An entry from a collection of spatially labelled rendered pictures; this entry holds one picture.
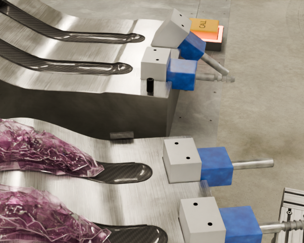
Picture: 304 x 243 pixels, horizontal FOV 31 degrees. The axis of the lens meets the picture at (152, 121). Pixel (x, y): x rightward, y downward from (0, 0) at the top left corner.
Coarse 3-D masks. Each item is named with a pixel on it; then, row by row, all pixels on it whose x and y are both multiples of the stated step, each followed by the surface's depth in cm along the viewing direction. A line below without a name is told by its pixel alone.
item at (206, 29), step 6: (192, 18) 108; (198, 18) 109; (192, 24) 106; (198, 24) 106; (204, 24) 106; (210, 24) 106; (216, 24) 106; (192, 30) 104; (198, 30) 104; (204, 30) 104; (210, 30) 104; (216, 30) 104; (198, 36) 104; (204, 36) 104; (210, 36) 104; (216, 36) 104
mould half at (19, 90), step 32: (32, 0) 94; (0, 32) 82; (32, 32) 86; (128, 32) 90; (0, 64) 76; (128, 64) 79; (0, 96) 76; (32, 96) 75; (64, 96) 74; (96, 96) 73; (128, 96) 72; (160, 96) 72; (96, 128) 76; (128, 128) 75; (160, 128) 74
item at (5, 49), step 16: (0, 0) 89; (16, 16) 88; (32, 16) 90; (48, 32) 89; (64, 32) 90; (80, 32) 90; (96, 32) 90; (0, 48) 80; (16, 48) 81; (16, 64) 78; (32, 64) 80; (48, 64) 81; (64, 64) 81; (80, 64) 80; (96, 64) 80; (112, 64) 80
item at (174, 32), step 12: (168, 24) 82; (180, 24) 83; (156, 36) 84; (168, 36) 83; (180, 36) 83; (192, 36) 86; (180, 48) 84; (192, 48) 84; (204, 48) 86; (204, 60) 87; (228, 72) 87
